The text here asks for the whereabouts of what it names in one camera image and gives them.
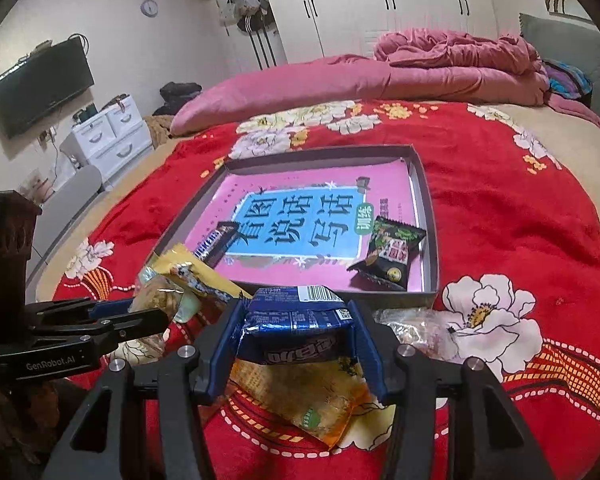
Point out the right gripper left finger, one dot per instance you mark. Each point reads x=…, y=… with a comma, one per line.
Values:
x=106, y=437

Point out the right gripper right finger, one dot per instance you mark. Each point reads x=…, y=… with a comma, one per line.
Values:
x=488, y=438

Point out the clear nut snack packet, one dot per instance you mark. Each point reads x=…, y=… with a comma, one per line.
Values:
x=423, y=329

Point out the yellow small snack packet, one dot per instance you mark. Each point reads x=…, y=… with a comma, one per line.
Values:
x=180, y=265

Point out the Snickers bar dark wrapper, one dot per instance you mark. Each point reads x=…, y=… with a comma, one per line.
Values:
x=213, y=247

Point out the orange yellow snack packet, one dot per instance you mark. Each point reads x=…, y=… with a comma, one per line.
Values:
x=318, y=398

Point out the green black snack packet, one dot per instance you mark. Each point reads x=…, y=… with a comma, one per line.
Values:
x=390, y=252

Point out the blue cookie snack packet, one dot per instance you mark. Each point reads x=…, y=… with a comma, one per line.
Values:
x=296, y=325

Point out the yellow green snack packet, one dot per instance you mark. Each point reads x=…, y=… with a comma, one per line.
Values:
x=158, y=291

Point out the person's left hand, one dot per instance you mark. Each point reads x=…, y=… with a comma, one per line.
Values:
x=32, y=420

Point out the red floral blanket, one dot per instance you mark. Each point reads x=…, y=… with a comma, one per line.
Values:
x=486, y=218

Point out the white drawer cabinet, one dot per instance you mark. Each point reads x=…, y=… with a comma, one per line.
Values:
x=111, y=141

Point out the brown fuzzy throw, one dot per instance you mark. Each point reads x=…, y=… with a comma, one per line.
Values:
x=159, y=129

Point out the pink blue book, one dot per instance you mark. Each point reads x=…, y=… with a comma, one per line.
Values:
x=305, y=227

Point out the black clothes pile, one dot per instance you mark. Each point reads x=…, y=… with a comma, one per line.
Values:
x=175, y=95

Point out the tan bed sheet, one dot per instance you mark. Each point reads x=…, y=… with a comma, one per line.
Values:
x=574, y=141

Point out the blue purple clothes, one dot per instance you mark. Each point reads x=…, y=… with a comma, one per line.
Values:
x=569, y=82

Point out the hanging bags on door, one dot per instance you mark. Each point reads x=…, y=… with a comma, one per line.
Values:
x=246, y=15

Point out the pink quilt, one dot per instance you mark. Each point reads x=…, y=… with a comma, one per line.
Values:
x=417, y=64

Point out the white wardrobe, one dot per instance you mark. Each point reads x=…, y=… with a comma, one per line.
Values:
x=355, y=5

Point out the grey padded headboard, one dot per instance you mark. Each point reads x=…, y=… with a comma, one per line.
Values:
x=572, y=44

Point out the black wall television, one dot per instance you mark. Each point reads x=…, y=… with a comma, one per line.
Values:
x=35, y=87

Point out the round wall clock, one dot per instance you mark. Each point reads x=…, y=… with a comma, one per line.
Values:
x=149, y=8

